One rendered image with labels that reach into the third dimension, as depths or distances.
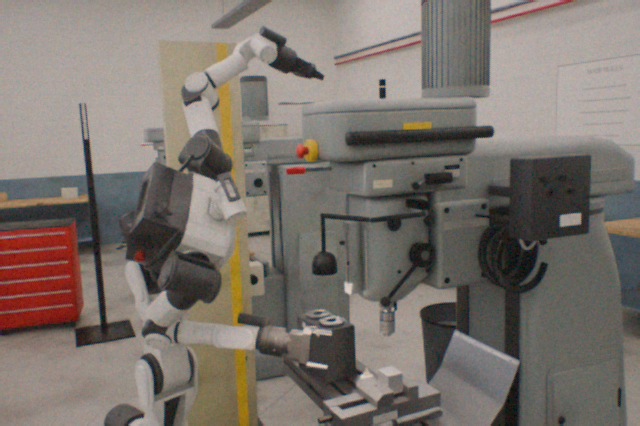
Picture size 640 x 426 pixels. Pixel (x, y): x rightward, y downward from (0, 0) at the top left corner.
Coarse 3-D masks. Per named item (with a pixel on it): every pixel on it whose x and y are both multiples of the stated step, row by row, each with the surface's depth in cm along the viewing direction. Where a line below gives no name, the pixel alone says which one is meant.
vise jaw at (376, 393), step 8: (360, 384) 181; (368, 384) 179; (376, 384) 178; (360, 392) 180; (368, 392) 176; (376, 392) 174; (384, 392) 173; (392, 392) 173; (368, 400) 176; (376, 400) 171; (384, 400) 172; (392, 400) 173
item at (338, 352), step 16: (304, 320) 217; (320, 320) 211; (336, 320) 211; (320, 336) 207; (336, 336) 205; (352, 336) 209; (320, 352) 208; (336, 352) 206; (352, 352) 210; (336, 368) 207; (352, 368) 210
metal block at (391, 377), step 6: (390, 366) 183; (378, 372) 181; (384, 372) 178; (390, 372) 178; (396, 372) 178; (402, 372) 178; (378, 378) 181; (384, 378) 178; (390, 378) 176; (396, 378) 177; (402, 378) 178; (384, 384) 178; (390, 384) 176; (396, 384) 177; (402, 384) 178; (396, 390) 178; (402, 390) 178
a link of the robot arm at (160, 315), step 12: (156, 300) 171; (156, 312) 170; (168, 312) 168; (180, 312) 167; (156, 324) 172; (168, 324) 173; (144, 336) 177; (156, 336) 174; (168, 336) 176; (156, 348) 179
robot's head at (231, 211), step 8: (224, 192) 166; (232, 192) 166; (216, 200) 171; (224, 200) 166; (240, 200) 166; (216, 208) 169; (224, 208) 165; (232, 208) 164; (240, 208) 164; (224, 216) 166; (232, 216) 165; (240, 216) 168
